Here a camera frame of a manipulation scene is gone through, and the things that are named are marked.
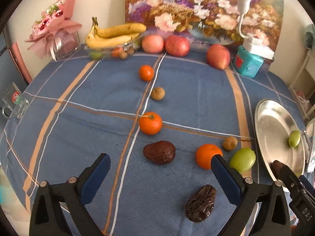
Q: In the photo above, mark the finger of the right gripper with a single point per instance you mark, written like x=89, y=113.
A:
x=285, y=174
x=307, y=184

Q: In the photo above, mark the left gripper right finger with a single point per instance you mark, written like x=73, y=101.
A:
x=273, y=216

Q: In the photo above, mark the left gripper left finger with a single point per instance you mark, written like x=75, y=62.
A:
x=47, y=217

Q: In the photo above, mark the large green jujube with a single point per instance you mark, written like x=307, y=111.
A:
x=243, y=160

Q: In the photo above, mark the small green jujube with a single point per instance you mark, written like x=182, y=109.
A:
x=294, y=139

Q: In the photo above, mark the long dark date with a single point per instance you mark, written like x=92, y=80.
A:
x=199, y=207

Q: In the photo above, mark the brown longan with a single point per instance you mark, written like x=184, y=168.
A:
x=230, y=143
x=158, y=93

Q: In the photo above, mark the large orange tangerine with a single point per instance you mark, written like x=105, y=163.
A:
x=205, y=153

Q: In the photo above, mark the round dark red date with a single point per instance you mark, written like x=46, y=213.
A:
x=160, y=153

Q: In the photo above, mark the stemmed tangerine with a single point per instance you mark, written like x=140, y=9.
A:
x=150, y=123

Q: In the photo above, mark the round steel plate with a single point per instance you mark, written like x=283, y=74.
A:
x=273, y=126

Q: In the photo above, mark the glass mug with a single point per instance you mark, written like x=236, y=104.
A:
x=15, y=104

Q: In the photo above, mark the blue plaid tablecloth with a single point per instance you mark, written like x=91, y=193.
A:
x=80, y=109

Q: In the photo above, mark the teal house-shaped box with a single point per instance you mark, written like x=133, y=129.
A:
x=247, y=64

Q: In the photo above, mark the large red apple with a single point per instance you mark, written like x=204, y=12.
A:
x=218, y=56

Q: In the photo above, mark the white lamp base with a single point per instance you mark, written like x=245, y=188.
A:
x=255, y=46

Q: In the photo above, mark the far small tangerine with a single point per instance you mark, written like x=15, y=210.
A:
x=146, y=73

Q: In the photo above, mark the middle red apple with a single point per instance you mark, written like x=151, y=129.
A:
x=177, y=46

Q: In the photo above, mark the pale pink apple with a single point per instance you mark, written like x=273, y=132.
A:
x=153, y=44

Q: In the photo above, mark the flower painting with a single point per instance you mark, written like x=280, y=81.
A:
x=214, y=21

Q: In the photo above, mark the clear glass fruit bowl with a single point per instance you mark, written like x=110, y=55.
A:
x=122, y=51

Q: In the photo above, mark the pink flower bouquet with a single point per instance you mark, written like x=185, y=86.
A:
x=54, y=19

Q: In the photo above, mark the banana bunch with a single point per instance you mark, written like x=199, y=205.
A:
x=100, y=38

